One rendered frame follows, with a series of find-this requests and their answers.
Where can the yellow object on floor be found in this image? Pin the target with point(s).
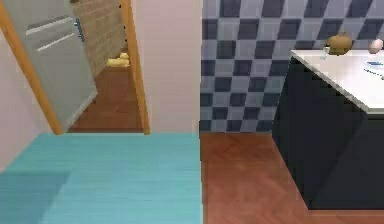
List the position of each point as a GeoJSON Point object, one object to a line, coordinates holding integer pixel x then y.
{"type": "Point", "coordinates": [119, 61]}

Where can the dark counter with white top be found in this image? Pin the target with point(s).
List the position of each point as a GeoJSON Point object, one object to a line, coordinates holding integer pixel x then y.
{"type": "Point", "coordinates": [333, 133]}

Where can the grey room door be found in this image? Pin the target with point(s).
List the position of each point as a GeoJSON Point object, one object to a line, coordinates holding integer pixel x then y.
{"type": "Point", "coordinates": [56, 66]}

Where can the small clear glass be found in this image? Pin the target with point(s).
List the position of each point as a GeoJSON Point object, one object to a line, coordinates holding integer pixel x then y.
{"type": "Point", "coordinates": [325, 53]}

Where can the blue flat utensil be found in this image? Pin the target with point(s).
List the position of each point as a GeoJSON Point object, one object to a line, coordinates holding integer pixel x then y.
{"type": "Point", "coordinates": [375, 63]}

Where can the pink egg-shaped object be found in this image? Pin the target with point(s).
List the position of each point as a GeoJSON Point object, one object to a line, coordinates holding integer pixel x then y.
{"type": "Point", "coordinates": [376, 46]}

